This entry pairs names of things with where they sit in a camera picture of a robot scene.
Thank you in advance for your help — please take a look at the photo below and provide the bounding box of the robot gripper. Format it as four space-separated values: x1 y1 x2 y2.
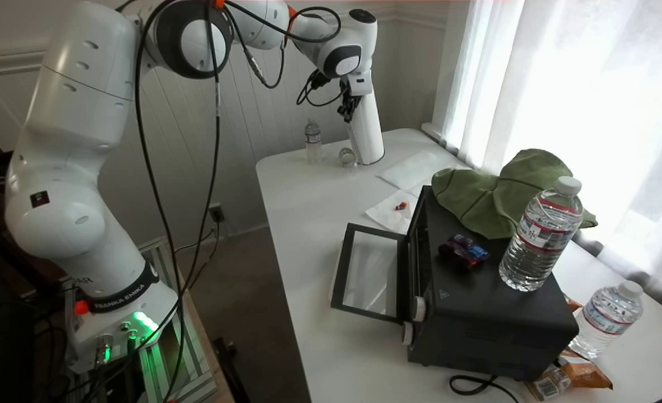
336 70 375 125

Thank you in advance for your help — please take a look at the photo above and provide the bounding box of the white paper roll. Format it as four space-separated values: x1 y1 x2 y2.
347 93 386 168

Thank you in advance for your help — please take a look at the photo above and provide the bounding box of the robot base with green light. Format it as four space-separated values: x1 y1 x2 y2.
59 234 220 403

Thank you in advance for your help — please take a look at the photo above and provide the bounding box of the small clear glass jar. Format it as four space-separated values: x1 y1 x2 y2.
336 146 360 168

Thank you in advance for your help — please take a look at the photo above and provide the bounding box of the large white paper sheet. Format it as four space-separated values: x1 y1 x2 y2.
378 148 467 193

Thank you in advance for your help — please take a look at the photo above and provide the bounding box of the small white paper sheet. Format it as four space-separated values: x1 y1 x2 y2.
361 187 422 234

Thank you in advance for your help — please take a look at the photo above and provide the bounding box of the large green leaf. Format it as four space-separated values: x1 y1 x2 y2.
428 148 599 241

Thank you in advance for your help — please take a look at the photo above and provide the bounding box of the small blue toy car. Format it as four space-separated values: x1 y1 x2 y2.
437 231 492 270

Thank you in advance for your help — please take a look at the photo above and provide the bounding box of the large clear water bottle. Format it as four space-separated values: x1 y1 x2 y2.
495 175 583 293

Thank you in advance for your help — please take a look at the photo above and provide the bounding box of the white window curtain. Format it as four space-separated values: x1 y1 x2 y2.
428 0 662 321

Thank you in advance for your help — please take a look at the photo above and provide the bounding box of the black toaster oven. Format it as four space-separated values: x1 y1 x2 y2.
329 185 580 381

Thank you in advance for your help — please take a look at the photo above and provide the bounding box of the black object on floor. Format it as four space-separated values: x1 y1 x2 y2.
210 339 252 403

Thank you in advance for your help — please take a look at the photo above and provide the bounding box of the small clear water bottle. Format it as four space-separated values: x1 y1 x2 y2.
580 278 646 336

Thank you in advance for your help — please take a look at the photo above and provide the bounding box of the small white packet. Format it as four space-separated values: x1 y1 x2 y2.
566 333 599 364

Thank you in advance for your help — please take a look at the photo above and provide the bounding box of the printed snack packet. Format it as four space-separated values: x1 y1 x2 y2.
529 363 574 401

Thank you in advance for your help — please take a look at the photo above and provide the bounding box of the orange snack packet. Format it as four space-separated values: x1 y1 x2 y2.
557 350 615 392

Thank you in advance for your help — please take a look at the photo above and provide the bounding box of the dark cabinet beside robot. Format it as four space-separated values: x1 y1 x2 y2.
0 119 76 403

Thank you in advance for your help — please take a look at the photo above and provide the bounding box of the wall power outlet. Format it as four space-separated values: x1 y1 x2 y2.
206 200 227 227

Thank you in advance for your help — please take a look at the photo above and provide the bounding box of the dark wall power cord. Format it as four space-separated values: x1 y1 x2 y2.
172 219 225 293

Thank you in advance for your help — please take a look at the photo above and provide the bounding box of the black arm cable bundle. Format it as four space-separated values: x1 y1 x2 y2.
82 0 344 403

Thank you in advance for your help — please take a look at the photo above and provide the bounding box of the black oven power cable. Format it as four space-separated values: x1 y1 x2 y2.
447 371 523 403

